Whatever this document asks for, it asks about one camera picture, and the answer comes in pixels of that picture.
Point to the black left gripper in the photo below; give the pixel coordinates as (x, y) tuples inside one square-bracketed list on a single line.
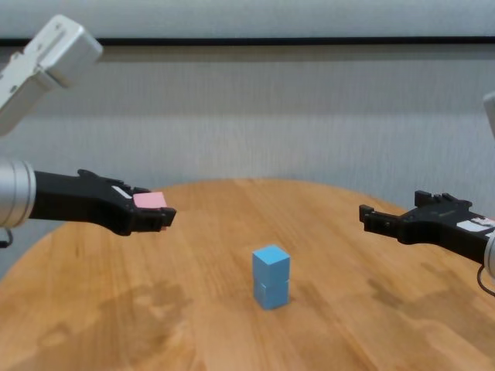
[(77, 201)]

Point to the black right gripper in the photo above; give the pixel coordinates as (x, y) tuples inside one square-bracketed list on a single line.
[(444, 228)]

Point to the pink wooden cube block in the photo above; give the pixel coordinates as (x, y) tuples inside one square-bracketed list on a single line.
[(150, 200)]

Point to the blue wooden cube block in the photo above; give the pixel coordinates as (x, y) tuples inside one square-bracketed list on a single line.
[(270, 263), (270, 297)]

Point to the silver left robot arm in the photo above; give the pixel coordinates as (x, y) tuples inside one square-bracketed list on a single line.
[(15, 193)]

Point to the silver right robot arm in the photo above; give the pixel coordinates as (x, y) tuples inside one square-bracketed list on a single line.
[(490, 257)]

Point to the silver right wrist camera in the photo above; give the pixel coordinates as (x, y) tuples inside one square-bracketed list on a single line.
[(490, 114)]

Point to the black wall rail strip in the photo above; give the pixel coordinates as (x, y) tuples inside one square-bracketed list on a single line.
[(270, 41)]

